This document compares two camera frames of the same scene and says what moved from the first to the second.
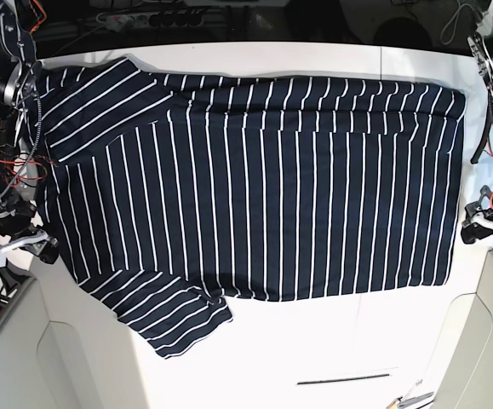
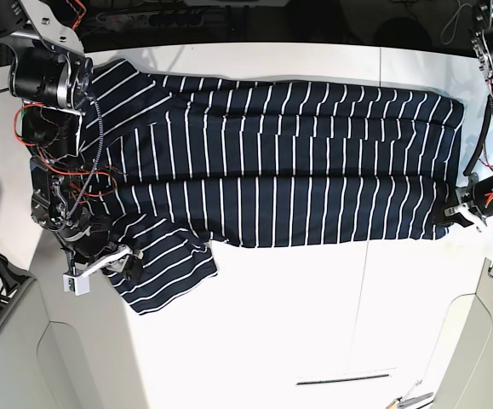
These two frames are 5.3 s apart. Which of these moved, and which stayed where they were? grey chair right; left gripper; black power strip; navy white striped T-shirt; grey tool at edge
Moved: navy white striped T-shirt; left gripper
Stayed: grey tool at edge; black power strip; grey chair right
